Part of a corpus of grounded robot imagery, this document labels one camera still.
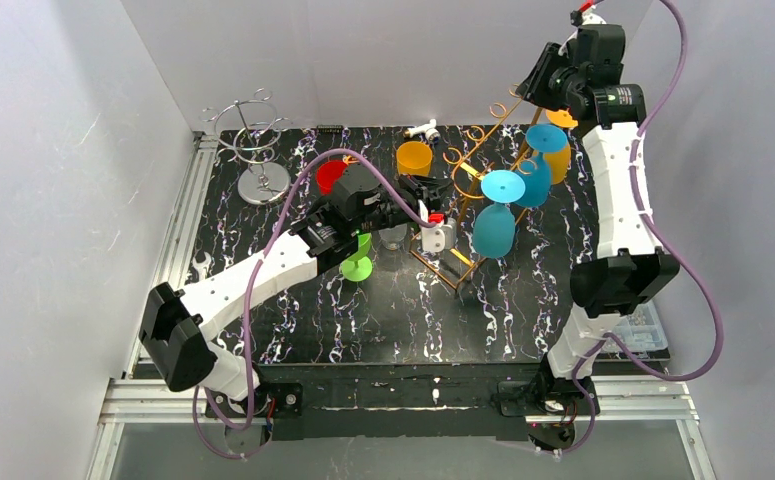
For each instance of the white small fitting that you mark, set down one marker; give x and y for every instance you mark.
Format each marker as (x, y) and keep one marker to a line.
(428, 131)

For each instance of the teal wine glass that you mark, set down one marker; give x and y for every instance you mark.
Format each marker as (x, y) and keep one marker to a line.
(494, 228)

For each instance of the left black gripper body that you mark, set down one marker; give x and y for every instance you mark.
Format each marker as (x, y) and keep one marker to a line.
(417, 196)

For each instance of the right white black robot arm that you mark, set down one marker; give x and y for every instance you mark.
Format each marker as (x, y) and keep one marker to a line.
(630, 265)

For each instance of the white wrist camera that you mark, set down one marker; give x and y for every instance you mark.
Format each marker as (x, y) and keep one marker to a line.
(441, 235)
(594, 40)

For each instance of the gold wire glass rack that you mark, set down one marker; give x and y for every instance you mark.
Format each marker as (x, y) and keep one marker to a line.
(466, 179)

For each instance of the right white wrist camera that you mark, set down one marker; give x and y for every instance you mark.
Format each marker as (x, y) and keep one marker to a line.
(594, 40)

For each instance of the clear glass tumbler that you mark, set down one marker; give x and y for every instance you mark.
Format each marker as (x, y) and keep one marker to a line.
(393, 238)

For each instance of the blue wine glass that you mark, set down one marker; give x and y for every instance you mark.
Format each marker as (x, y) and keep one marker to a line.
(534, 171)

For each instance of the clear plastic parts box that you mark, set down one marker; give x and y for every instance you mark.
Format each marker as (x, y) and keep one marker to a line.
(642, 331)

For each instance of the orange wine glass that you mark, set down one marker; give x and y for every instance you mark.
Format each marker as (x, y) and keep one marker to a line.
(559, 161)
(414, 158)

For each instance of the silver round glass rack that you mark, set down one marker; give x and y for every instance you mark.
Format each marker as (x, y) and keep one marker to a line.
(250, 129)

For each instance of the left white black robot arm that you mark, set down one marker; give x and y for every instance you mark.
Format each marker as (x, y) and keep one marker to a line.
(179, 326)

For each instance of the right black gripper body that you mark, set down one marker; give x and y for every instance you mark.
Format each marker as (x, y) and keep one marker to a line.
(536, 76)

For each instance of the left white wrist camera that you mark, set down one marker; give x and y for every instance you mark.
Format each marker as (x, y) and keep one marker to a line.
(441, 235)

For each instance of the red plastic wine glass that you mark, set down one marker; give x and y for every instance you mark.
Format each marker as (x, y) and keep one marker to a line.
(328, 173)

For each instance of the green plastic wine glass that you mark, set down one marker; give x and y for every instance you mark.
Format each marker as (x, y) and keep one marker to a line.
(358, 267)

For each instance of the silver wrench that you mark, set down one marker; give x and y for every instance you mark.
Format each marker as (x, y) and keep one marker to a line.
(201, 265)

